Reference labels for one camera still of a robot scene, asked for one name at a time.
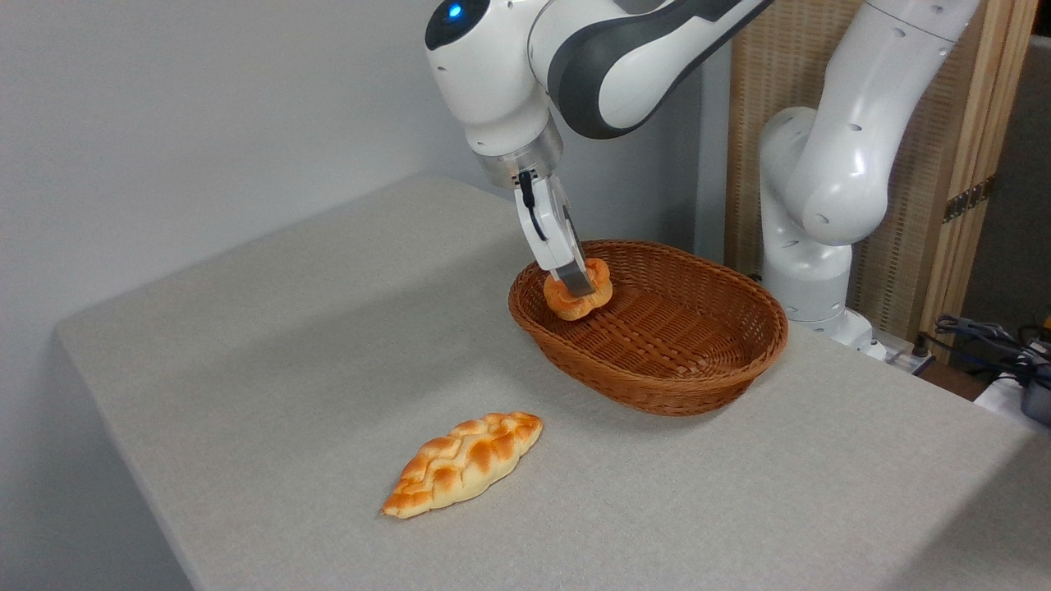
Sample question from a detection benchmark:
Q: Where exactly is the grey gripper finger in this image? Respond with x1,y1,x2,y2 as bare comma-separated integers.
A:
559,204,597,299

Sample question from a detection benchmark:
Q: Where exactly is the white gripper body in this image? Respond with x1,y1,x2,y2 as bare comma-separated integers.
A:
514,172,567,273

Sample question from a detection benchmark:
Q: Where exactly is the round orange bread bun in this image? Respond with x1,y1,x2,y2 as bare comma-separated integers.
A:
543,258,614,322

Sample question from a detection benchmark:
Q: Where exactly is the brown wicker oval basket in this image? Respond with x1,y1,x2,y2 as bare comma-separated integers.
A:
507,239,789,417

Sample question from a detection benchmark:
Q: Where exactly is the long braided bread loaf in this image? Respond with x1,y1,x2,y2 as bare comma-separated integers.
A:
381,411,544,520

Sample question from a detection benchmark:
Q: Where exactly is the grey tablecloth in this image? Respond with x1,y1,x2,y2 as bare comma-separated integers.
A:
56,174,1051,591

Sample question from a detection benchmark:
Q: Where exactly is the brass screen hinge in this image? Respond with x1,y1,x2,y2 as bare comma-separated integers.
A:
943,176,997,224

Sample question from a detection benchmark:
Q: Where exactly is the grey plastic device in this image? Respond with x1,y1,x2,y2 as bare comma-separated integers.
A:
1021,361,1051,428

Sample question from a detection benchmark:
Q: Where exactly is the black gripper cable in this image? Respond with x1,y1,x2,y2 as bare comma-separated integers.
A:
516,169,549,245

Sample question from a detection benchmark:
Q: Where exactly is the bundle of dark cables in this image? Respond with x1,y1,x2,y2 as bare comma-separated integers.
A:
924,314,1051,388

